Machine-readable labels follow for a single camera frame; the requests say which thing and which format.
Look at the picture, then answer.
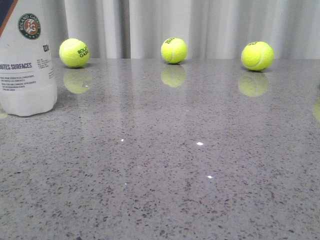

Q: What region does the white blue tennis ball can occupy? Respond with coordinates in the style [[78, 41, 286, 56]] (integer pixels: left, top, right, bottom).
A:
[[0, 0, 58, 117]]

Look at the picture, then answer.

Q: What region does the tennis ball middle back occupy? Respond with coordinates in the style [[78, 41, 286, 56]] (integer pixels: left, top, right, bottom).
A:
[[160, 37, 188, 64]]

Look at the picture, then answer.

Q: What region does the tennis ball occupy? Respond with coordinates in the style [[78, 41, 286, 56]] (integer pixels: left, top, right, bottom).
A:
[[160, 37, 188, 64], [241, 41, 274, 71]]

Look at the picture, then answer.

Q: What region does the tennis ball Roland Garros print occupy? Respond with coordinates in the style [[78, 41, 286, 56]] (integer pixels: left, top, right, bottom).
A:
[[59, 38, 90, 68]]

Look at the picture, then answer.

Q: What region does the tennis ball right back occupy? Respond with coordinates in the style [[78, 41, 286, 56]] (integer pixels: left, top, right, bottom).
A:
[[241, 41, 274, 71]]

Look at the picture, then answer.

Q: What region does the white pleated curtain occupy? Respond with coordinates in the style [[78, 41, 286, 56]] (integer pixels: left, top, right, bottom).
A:
[[43, 0, 320, 59]]

